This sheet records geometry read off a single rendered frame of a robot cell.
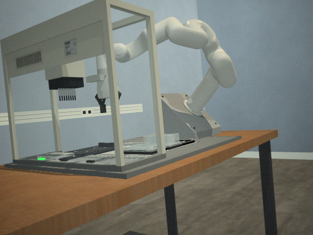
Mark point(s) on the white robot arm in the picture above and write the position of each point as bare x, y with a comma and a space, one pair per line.
197, 34

